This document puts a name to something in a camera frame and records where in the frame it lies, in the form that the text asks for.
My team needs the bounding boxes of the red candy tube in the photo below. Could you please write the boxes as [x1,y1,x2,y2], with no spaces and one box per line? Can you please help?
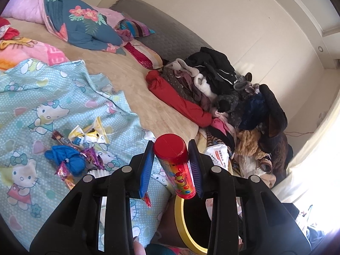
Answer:
[153,133,197,200]

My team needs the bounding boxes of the white paper cupcake liner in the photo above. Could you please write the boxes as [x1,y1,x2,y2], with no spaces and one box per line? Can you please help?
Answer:
[89,168,109,178]

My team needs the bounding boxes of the person's left hand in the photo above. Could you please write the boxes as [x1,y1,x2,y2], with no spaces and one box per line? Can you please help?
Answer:
[133,236,147,255]

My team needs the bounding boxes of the white plastic bag red print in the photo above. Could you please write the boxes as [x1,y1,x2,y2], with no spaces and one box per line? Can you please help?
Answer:
[206,142,231,170]

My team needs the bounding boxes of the brown chocolate bar wrapper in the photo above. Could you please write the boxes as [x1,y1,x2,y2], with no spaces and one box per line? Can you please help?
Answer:
[51,130,83,150]

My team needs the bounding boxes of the striped colourful pillow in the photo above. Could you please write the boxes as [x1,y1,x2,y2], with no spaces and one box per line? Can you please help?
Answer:
[117,18,156,39]

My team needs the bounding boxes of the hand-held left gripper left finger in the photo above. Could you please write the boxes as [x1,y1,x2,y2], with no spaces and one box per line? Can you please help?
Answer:
[29,139,155,255]

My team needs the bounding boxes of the beige bed sheet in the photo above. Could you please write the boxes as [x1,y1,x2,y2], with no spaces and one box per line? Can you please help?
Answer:
[5,16,208,149]

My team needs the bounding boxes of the orange and purple snack wrapper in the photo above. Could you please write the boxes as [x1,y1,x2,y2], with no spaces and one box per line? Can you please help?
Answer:
[55,161,76,190]

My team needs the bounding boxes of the light blue cat-print blanket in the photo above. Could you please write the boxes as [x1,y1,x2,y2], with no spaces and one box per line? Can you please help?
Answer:
[0,58,173,253]

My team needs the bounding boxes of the grey quilted headboard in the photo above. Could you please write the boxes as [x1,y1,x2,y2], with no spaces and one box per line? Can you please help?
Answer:
[109,0,213,67]

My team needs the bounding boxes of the blue packet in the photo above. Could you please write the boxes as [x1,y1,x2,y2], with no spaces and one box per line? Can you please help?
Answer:
[44,146,87,176]

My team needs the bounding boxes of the yellow-rimmed black trash bin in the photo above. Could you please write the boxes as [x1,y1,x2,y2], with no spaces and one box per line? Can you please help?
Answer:
[157,195,213,255]

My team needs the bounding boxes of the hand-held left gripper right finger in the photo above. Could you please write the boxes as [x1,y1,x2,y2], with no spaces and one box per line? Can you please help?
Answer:
[188,139,311,255]

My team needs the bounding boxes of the red cloth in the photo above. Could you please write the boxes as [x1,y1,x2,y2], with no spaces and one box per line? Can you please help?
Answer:
[0,17,20,41]

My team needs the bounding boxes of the yellow and white wrapper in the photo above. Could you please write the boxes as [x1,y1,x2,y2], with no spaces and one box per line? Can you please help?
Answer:
[68,117,111,145]

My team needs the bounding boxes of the pink cartoon blanket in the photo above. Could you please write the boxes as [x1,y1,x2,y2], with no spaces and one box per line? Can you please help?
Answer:
[0,38,71,71]

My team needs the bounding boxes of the red patterned pillow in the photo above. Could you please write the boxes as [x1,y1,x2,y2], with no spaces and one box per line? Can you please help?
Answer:
[123,41,164,69]

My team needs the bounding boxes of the pile of mixed clothes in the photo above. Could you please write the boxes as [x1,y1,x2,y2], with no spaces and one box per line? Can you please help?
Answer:
[146,47,294,189]

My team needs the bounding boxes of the purple foil wrapper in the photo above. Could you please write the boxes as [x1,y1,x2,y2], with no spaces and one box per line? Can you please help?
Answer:
[80,147,105,170]

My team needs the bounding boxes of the yellow cartoon print cloth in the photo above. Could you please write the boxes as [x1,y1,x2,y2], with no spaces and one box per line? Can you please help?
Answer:
[197,131,213,152]

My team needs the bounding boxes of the blue floral quilt pink lining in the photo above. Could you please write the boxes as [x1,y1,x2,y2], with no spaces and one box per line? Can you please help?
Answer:
[1,0,128,56]

